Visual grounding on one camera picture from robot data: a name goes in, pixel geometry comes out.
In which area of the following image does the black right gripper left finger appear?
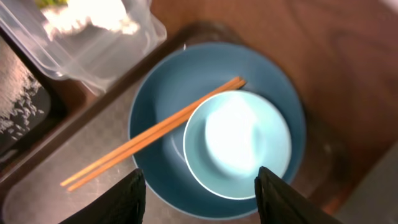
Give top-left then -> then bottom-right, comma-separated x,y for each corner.
61,169 -> 146,224

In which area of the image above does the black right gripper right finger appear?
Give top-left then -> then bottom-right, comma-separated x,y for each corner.
254,167 -> 341,224

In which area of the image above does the light blue bowl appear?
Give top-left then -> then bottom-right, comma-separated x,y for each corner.
183,90 -> 292,200

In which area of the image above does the dark blue plate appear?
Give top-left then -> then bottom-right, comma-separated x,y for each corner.
128,42 -> 306,220

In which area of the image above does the pile of white rice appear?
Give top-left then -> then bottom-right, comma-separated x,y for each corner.
1,39 -> 44,141

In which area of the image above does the white tissue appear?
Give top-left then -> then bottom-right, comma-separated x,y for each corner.
40,0 -> 141,40

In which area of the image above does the yellow green snack wrapper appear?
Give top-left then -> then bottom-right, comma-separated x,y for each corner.
34,0 -> 68,9

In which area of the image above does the grey dishwasher rack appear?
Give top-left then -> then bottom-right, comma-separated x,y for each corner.
335,146 -> 397,224

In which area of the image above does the brown serving tray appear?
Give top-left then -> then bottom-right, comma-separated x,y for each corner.
1,22 -> 351,223

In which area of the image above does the black tray bin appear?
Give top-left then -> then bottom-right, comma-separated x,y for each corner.
1,32 -> 67,166

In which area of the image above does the clear plastic bin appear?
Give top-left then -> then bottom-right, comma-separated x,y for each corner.
1,0 -> 167,93

